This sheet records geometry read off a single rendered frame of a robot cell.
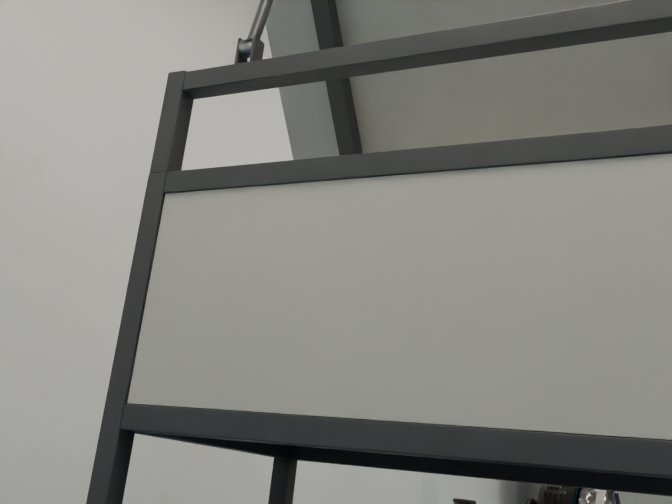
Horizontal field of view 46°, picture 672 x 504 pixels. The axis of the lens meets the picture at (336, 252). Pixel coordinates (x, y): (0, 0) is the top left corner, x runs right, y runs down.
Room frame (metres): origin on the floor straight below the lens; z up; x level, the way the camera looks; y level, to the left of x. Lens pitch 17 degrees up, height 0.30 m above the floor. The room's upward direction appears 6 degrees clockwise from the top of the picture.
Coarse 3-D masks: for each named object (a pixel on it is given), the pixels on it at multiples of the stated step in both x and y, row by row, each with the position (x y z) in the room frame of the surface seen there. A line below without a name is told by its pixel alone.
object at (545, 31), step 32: (640, 0) 0.93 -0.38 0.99; (448, 32) 1.06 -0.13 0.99; (480, 32) 1.04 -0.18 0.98; (512, 32) 1.01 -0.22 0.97; (544, 32) 0.99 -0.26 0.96; (576, 32) 0.97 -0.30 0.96; (608, 32) 0.97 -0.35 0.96; (640, 32) 0.96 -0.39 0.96; (256, 64) 1.22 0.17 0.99; (288, 64) 1.19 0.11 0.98; (320, 64) 1.16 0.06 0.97; (352, 64) 1.13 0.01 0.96; (384, 64) 1.12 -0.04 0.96; (416, 64) 1.11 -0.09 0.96; (192, 96) 1.31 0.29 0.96; (160, 128) 1.30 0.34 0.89; (160, 160) 1.29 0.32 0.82
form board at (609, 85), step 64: (384, 0) 1.42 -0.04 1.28; (448, 0) 1.37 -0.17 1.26; (512, 0) 1.32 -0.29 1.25; (576, 0) 1.28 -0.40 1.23; (448, 64) 1.45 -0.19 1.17; (512, 64) 1.40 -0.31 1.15; (576, 64) 1.35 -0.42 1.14; (640, 64) 1.30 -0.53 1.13; (320, 128) 1.65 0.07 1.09; (384, 128) 1.59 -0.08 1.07; (448, 128) 1.53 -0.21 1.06; (512, 128) 1.47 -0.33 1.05; (576, 128) 1.42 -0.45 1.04
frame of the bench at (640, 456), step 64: (640, 128) 0.93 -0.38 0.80; (128, 320) 1.30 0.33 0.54; (128, 384) 1.29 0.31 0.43; (128, 448) 1.31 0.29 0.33; (256, 448) 1.66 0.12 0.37; (320, 448) 1.75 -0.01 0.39; (384, 448) 1.08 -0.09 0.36; (448, 448) 1.04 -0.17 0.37; (512, 448) 1.00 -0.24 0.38; (576, 448) 0.96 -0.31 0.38; (640, 448) 0.93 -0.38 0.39
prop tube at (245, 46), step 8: (264, 0) 1.26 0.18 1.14; (272, 0) 1.27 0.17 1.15; (264, 8) 1.26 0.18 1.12; (256, 16) 1.25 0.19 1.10; (264, 16) 1.26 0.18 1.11; (256, 24) 1.25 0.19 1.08; (264, 24) 1.26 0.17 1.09; (256, 32) 1.24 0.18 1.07; (248, 40) 1.23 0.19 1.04; (240, 48) 1.24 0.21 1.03; (248, 48) 1.23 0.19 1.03; (248, 56) 1.25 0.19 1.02
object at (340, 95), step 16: (320, 0) 1.43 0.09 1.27; (320, 16) 1.45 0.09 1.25; (336, 16) 1.47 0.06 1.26; (320, 32) 1.48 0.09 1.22; (336, 32) 1.48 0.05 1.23; (320, 48) 1.50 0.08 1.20; (336, 80) 1.53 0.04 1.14; (336, 96) 1.55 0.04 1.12; (336, 112) 1.57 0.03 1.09; (352, 112) 1.58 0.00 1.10; (336, 128) 1.59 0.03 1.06; (352, 128) 1.59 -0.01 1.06; (352, 144) 1.60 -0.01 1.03
